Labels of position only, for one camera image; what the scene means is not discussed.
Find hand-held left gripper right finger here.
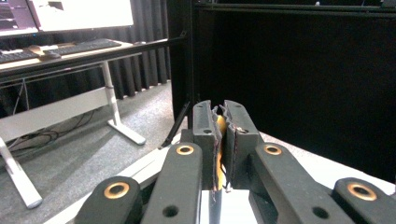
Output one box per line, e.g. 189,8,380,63
221,100,266,190

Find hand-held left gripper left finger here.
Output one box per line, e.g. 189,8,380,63
191,100,224,191

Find plain black curtain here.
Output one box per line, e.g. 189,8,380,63
194,11,396,185

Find white table board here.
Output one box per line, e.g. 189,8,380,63
43,132,396,224

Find black pleated curtain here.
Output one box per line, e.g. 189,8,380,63
101,0,172,98

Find black metal bar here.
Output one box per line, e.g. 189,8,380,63
0,36,189,82

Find black keyboard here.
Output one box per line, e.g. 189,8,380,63
50,37,122,57
0,49,41,65

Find white desk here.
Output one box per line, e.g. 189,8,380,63
0,38,171,210

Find computer monitor with white screen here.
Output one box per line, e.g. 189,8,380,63
26,0,134,33

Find computer monitor with purple screen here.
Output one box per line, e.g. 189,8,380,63
0,0,40,37

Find black floor cables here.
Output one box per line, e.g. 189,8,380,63
7,110,96,155

